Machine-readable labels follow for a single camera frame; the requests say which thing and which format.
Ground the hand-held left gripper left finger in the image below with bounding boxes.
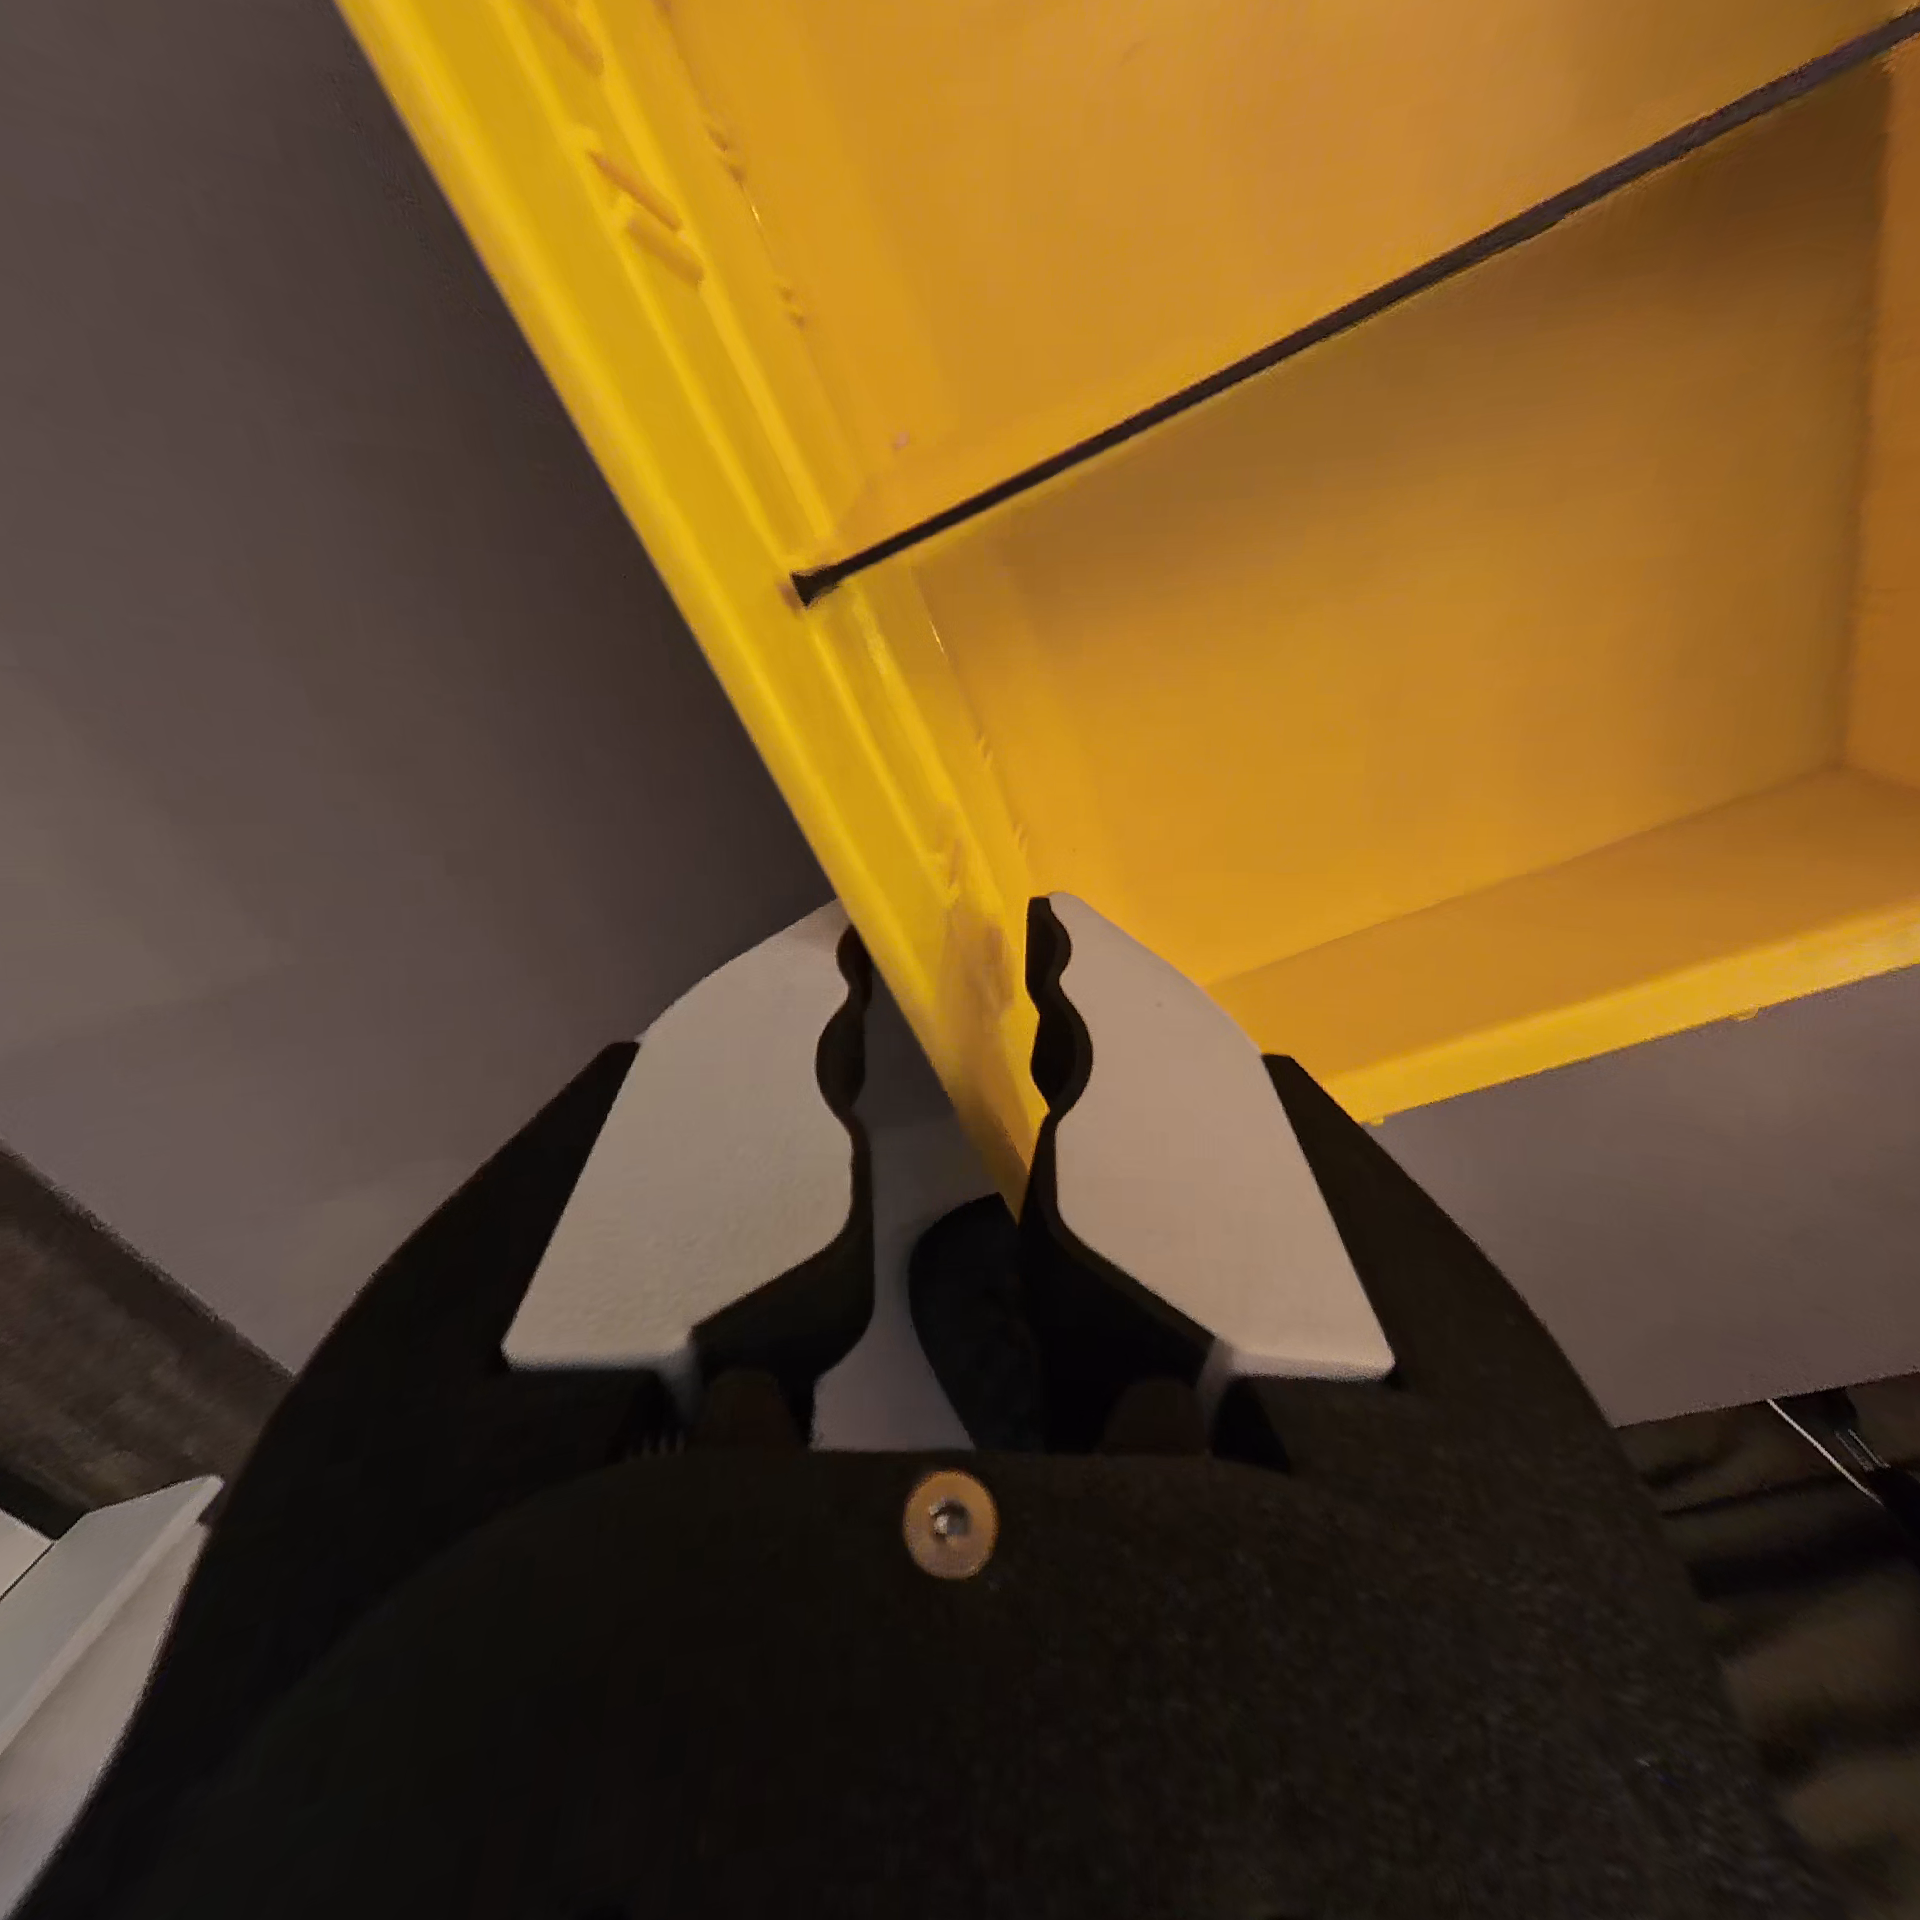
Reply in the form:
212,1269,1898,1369
496,902,880,1450

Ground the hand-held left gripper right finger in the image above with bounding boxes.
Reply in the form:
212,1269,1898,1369
1019,891,1403,1450

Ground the yellow plastic bin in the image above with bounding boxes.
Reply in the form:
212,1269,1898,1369
333,0,1920,1205

